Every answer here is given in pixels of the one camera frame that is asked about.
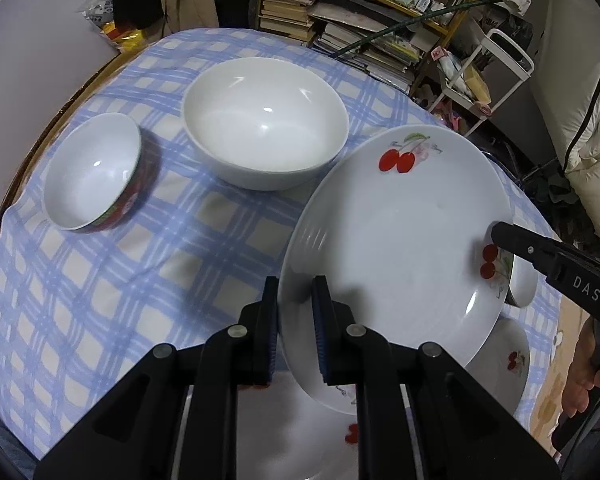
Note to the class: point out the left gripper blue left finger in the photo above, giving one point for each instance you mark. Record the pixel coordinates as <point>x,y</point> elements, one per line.
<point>269,326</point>

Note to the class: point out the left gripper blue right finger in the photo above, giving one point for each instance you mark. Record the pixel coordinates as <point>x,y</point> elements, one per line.
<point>323,321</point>

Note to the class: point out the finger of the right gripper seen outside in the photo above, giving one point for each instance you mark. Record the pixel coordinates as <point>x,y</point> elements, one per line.
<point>544,253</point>

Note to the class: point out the red patterned bowl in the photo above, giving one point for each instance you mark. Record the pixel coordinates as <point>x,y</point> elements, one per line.
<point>523,282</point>
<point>96,174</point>

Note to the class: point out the cherry plate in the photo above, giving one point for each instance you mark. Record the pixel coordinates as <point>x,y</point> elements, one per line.
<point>501,366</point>
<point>282,433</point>
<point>398,229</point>

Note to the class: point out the large white bowl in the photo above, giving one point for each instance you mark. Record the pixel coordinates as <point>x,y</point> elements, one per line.
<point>264,124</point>

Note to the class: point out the person's hand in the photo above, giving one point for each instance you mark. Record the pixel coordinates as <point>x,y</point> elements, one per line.
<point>582,377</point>

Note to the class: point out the white utility cart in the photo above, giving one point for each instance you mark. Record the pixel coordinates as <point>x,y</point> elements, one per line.
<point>472,89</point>

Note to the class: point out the blue plaid tablecloth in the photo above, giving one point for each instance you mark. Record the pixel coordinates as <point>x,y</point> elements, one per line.
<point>78,310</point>

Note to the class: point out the wooden shelf unit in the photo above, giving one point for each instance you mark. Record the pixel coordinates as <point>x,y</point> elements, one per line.
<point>390,40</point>

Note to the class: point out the stack of books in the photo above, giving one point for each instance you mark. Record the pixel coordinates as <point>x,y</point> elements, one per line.
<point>289,18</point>

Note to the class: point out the yellow plastic bag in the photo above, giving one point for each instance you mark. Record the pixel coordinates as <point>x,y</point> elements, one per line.
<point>124,38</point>

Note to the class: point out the green broom handle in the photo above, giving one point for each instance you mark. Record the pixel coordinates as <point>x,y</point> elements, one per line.
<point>429,16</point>

